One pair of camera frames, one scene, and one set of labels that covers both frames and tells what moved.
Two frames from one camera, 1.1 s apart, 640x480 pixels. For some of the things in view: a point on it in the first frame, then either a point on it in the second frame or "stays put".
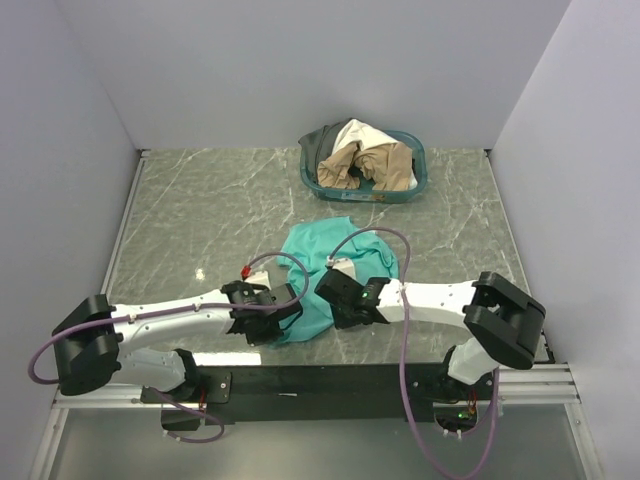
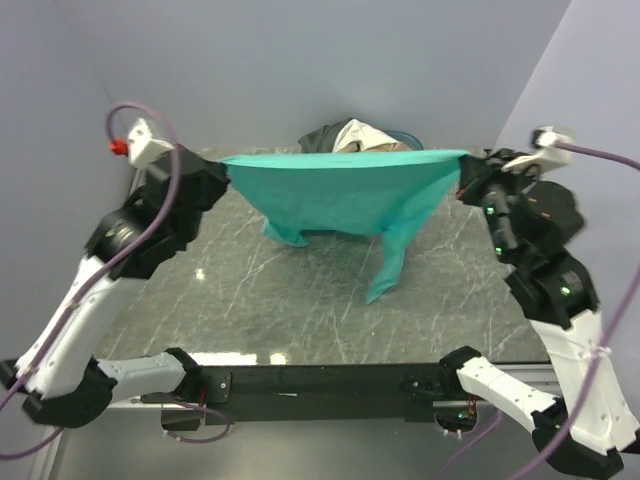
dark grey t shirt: [319, 145] stays put
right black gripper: [341, 322] -> [479, 171]
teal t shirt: [309, 246] -> [384, 194]
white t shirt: [367, 135] stays put
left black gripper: [271, 335] -> [218, 179]
